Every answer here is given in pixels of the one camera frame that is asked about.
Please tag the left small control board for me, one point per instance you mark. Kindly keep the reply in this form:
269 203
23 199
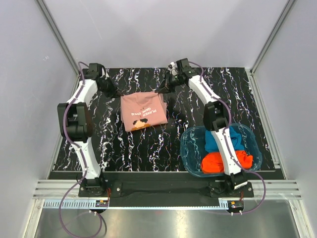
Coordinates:
102 203

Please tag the blue transparent plastic bin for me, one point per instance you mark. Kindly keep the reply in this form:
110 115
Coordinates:
192 149

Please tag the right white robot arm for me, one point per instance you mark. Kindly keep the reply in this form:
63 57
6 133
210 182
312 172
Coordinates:
216 118

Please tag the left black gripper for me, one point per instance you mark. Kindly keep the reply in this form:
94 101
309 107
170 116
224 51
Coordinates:
114 92

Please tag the aluminium corner post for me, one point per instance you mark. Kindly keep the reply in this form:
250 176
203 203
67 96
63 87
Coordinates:
57 34
275 30

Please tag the blue t shirt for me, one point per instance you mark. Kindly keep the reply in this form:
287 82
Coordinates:
211 145

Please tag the small control board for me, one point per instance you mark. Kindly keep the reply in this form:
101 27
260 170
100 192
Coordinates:
238 204
102 203

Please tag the right aluminium corner post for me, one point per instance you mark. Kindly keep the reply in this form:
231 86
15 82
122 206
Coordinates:
275 30

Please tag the right small control board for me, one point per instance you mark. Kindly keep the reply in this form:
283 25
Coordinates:
238 204

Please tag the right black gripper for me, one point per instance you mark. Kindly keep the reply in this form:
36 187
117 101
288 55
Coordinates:
167 88

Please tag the aluminium frame rail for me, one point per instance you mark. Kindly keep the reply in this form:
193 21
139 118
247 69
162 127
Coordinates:
275 189

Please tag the pink t shirt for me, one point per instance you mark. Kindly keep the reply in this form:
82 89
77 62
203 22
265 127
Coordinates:
143 109

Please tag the orange t shirt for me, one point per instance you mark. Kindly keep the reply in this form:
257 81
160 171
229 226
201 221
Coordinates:
212 162

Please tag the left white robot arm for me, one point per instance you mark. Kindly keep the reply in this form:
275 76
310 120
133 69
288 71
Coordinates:
74 118

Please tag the left aluminium corner post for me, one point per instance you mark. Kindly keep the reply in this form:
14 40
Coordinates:
57 34

